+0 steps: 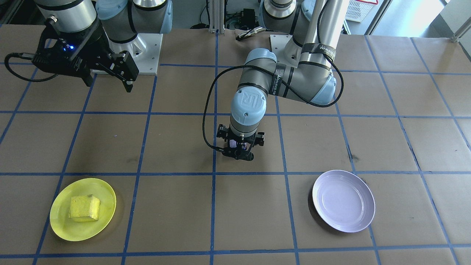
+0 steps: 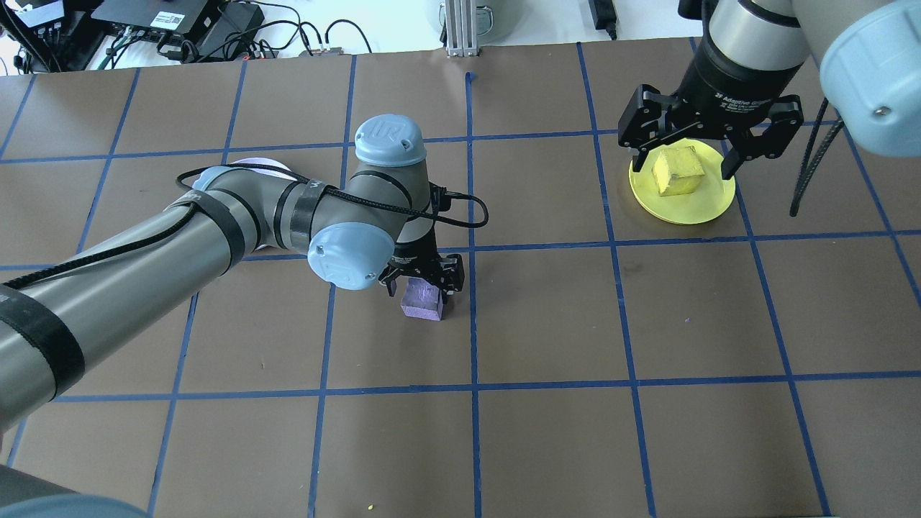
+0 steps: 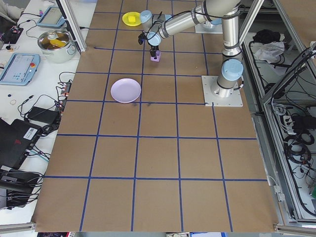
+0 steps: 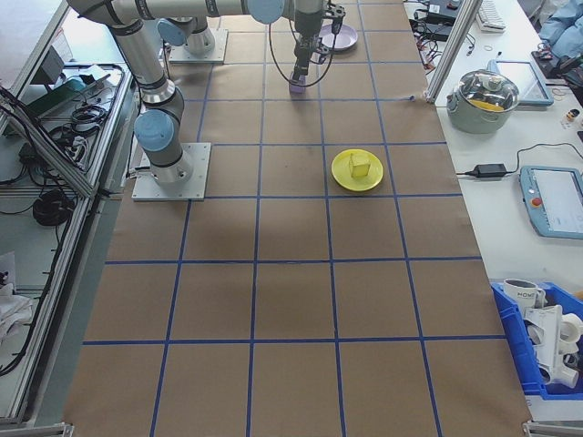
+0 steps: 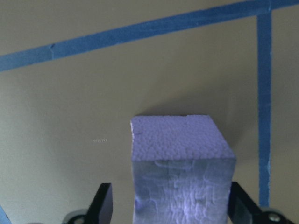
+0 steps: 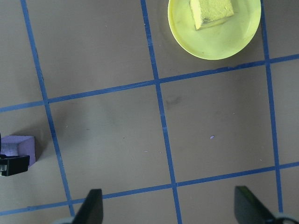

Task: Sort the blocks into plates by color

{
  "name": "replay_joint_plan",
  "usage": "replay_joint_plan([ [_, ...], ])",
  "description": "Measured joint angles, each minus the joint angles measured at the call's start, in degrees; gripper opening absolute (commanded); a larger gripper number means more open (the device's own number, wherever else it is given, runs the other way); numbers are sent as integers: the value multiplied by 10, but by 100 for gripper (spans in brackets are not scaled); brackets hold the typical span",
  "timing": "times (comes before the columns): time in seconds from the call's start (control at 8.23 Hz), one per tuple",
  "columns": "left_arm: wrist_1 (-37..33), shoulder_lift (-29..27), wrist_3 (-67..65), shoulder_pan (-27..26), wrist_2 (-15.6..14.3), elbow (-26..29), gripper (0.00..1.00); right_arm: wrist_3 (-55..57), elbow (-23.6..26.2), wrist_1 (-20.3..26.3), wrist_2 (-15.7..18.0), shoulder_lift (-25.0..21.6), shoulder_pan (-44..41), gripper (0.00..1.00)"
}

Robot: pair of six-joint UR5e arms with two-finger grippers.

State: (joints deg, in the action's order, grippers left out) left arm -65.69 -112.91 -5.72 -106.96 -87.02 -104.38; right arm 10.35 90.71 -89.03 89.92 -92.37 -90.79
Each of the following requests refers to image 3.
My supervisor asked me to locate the black cable bundle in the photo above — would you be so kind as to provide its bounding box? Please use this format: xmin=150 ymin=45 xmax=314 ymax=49
xmin=283 ymin=132 xmax=313 ymax=164

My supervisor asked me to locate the steel pot with lid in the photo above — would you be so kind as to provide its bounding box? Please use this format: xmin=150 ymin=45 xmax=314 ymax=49
xmin=37 ymin=29 xmax=76 ymax=64

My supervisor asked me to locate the white power strip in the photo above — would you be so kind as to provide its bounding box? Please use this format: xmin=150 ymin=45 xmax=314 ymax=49
xmin=281 ymin=114 xmax=297 ymax=135

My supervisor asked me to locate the black power adapter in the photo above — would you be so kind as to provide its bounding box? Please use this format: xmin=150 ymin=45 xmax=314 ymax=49
xmin=26 ymin=106 xmax=60 ymax=123

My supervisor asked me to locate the yellow plate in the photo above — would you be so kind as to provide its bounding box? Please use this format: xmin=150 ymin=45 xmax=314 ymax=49
xmin=122 ymin=11 xmax=143 ymax=27

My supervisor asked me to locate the V-shaped metal bar frame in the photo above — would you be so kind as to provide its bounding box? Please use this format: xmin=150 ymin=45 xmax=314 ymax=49
xmin=240 ymin=0 xmax=316 ymax=224

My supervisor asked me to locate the black computer with red logo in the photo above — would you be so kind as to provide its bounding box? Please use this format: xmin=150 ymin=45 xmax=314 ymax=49
xmin=0 ymin=118 xmax=43 ymax=170

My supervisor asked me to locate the grey metal bracket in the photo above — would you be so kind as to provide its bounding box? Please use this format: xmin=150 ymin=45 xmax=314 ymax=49
xmin=273 ymin=185 xmax=285 ymax=202

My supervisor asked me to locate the teach pendant with red button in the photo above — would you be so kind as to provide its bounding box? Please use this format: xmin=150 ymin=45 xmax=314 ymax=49
xmin=0 ymin=53 xmax=41 ymax=86

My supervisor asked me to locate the black device with cables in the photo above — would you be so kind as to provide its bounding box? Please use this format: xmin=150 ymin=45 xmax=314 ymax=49
xmin=0 ymin=169 xmax=44 ymax=211

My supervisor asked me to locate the black box in frame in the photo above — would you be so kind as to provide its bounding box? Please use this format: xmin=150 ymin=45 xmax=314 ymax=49
xmin=292 ymin=114 xmax=312 ymax=132

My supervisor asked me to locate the aluminium profile post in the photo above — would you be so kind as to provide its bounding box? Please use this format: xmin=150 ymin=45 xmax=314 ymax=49
xmin=55 ymin=0 xmax=87 ymax=53

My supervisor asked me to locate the black board with wires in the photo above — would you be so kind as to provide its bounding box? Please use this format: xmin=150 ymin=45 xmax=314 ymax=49
xmin=0 ymin=25 xmax=24 ymax=44

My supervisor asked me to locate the blue-edged teach pendant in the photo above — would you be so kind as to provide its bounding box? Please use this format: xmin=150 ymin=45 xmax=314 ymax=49
xmin=37 ymin=5 xmax=67 ymax=29

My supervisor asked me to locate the black cable hub strip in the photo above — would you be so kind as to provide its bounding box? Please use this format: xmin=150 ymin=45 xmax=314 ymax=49
xmin=55 ymin=81 xmax=73 ymax=113

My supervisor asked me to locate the aluminium profile bar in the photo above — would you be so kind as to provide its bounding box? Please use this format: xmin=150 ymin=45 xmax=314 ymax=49
xmin=0 ymin=221 xmax=38 ymax=234
xmin=272 ymin=222 xmax=316 ymax=234

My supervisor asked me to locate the white crumpled cloth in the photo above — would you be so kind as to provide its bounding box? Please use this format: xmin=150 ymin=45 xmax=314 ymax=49
xmin=254 ymin=40 xmax=287 ymax=64

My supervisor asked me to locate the black crumpled cloth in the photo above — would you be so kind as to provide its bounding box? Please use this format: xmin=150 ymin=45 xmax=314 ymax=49
xmin=252 ymin=29 xmax=282 ymax=44

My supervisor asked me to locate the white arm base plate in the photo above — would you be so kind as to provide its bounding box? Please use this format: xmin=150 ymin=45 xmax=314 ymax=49
xmin=201 ymin=75 xmax=244 ymax=108
xmin=194 ymin=23 xmax=224 ymax=34

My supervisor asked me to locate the lilac plate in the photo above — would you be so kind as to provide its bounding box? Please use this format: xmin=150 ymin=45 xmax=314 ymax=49
xmin=110 ymin=78 xmax=142 ymax=104

